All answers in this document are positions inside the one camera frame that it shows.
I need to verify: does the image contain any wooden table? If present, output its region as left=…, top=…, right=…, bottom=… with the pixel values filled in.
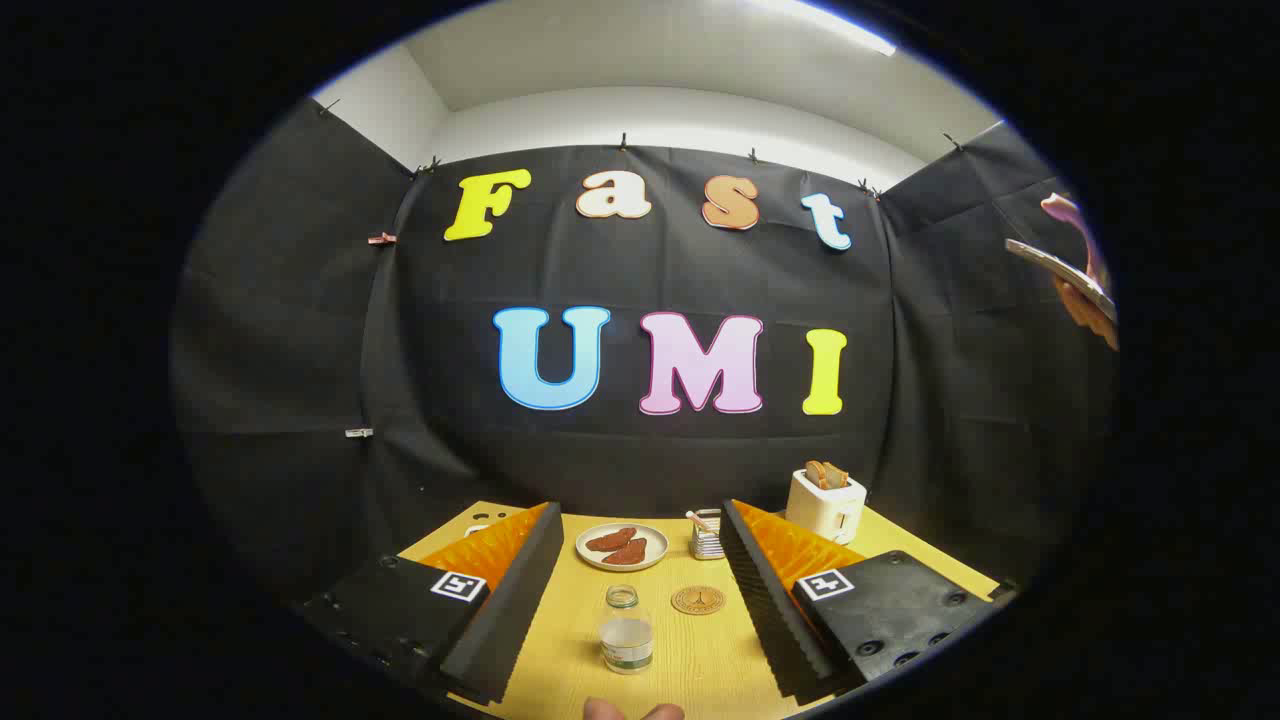
left=398, top=500, right=1001, bottom=720

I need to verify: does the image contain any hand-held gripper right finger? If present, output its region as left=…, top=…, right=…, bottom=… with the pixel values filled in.
left=720, top=498, right=1019, bottom=706

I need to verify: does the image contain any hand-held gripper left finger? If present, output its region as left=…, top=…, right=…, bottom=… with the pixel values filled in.
left=300, top=502, right=566, bottom=706

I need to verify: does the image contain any white round plate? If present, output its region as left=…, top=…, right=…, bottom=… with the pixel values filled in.
left=575, top=522, right=670, bottom=573

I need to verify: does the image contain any clear plastic bottle green label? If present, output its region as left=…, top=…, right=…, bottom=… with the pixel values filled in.
left=598, top=585, right=656, bottom=676

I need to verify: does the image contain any cream toaster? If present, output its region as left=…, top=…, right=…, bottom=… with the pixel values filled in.
left=785, top=468, right=869, bottom=545

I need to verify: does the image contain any black backdrop cloth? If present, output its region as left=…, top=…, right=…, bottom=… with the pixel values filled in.
left=170, top=95, right=1116, bottom=611

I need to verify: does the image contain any grey flat phone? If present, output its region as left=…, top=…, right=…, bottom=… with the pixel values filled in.
left=1005, top=238, right=1116, bottom=321

